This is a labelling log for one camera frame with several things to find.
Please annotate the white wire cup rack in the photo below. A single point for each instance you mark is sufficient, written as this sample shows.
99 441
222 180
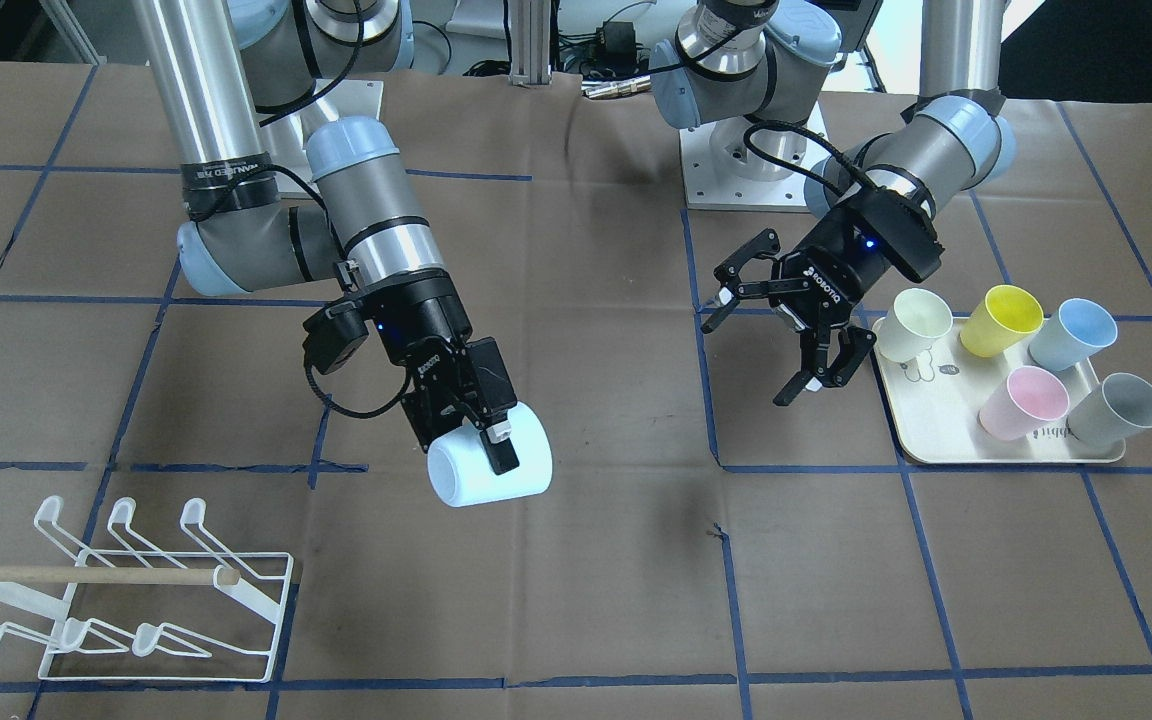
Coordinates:
137 612

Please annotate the grey plastic cup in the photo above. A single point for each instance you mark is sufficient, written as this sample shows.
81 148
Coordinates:
1118 408

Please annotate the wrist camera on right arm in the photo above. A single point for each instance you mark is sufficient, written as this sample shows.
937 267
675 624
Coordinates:
333 335

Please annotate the pink plastic cup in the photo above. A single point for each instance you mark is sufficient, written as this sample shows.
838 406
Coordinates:
1029 398

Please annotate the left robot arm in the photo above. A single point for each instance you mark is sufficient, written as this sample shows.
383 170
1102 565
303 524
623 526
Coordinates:
743 84

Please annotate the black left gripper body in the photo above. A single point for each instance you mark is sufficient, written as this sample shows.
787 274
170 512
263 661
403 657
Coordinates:
833 257

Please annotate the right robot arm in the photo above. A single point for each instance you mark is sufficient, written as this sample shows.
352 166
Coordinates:
281 187

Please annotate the yellow plastic cup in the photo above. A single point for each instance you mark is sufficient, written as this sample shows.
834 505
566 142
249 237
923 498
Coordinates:
1005 316

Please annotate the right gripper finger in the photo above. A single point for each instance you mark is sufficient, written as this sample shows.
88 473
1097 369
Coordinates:
495 435

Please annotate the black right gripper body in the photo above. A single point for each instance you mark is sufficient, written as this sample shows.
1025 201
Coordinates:
423 318

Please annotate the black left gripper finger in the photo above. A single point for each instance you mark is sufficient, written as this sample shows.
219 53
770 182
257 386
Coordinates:
733 289
855 343

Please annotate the white plastic cup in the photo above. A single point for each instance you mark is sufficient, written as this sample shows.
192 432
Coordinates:
917 319

